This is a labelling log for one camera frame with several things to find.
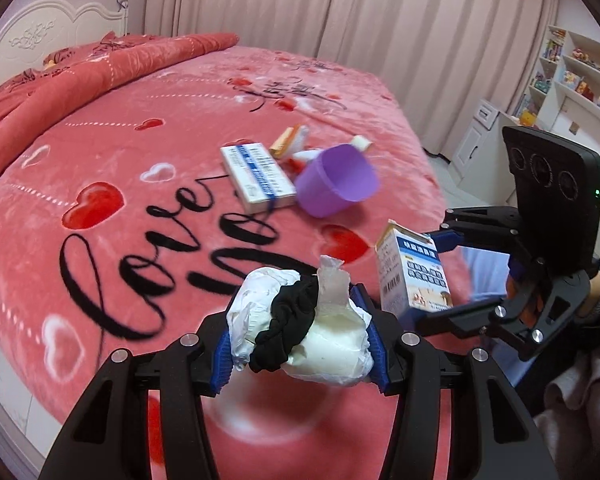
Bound blue white tall carton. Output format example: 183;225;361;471
375;220;453;318

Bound purple paper cup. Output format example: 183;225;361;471
294;144;379;218

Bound white bag black band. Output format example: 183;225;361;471
226;255;374;387

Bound beige slim carton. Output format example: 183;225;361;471
268;127;296;159

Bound white blue medicine box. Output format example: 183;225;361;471
220;143;297;214

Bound small white roll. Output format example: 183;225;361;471
350;134;373;153

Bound person's right hand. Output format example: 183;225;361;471
504;263;600;328

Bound light blue trousers leg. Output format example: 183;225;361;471
462;247;509;301

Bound grey coat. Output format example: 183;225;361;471
534;348;600;479

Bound white desk with shelves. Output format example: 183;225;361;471
452;23;600;261

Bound pink pleated curtain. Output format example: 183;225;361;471
144;0;559;156

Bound pink heart-print bed blanket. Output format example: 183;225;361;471
0;47;446;462

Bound folded red quilt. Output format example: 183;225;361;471
0;32;239;175

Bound white carved headboard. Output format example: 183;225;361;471
0;0;129;84

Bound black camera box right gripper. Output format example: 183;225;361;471
502;126;600;278

